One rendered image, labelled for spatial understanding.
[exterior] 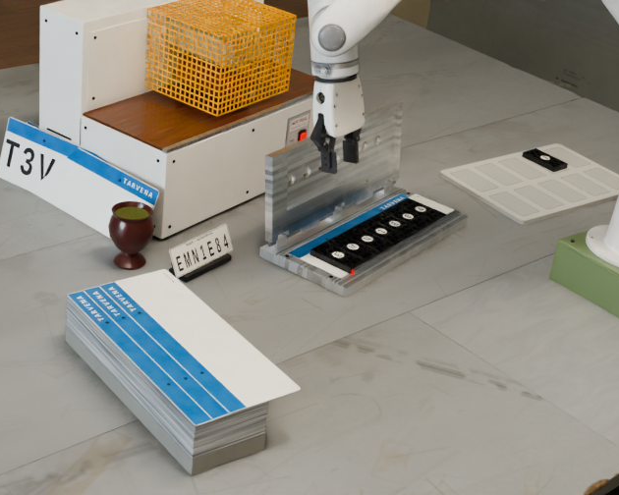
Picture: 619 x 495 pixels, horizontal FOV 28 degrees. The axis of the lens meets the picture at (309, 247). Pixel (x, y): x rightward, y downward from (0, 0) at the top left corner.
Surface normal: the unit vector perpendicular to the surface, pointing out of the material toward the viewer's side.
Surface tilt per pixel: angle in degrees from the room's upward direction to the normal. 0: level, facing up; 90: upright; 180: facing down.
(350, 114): 76
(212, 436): 90
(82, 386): 0
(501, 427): 0
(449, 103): 0
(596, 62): 90
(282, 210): 83
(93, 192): 69
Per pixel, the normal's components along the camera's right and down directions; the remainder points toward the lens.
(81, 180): -0.57, -0.04
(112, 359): -0.80, 0.21
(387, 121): 0.80, 0.26
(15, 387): 0.11, -0.87
